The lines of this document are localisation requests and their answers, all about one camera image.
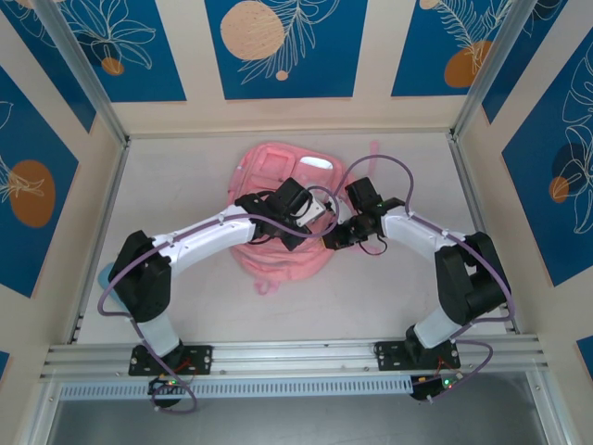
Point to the pink student backpack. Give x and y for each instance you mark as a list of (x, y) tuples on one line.
[(287, 264)]

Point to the light blue pencil case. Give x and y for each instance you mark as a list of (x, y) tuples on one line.
[(105, 278)]

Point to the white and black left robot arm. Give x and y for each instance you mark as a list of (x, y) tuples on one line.
[(204, 236)]

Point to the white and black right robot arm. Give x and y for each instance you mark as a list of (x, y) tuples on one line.
[(417, 232)]

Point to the grey metal sheet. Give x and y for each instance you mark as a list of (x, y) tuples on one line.
[(287, 424)]

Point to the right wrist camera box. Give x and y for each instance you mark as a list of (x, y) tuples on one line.
[(339, 211)]

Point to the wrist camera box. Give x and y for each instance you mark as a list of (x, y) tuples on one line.
[(312, 208), (339, 211)]

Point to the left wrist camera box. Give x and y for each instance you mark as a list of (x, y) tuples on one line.
[(312, 208)]

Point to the aluminium side rail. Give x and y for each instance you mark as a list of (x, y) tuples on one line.
[(104, 208), (470, 194)]

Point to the aluminium mounting rail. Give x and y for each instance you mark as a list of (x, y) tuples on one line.
[(287, 354)]

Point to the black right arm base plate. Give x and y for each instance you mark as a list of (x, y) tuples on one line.
[(389, 357)]

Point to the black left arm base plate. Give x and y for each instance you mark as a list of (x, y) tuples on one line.
[(199, 359)]

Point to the aluminium frame post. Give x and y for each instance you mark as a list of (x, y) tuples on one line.
[(491, 65), (88, 74)]

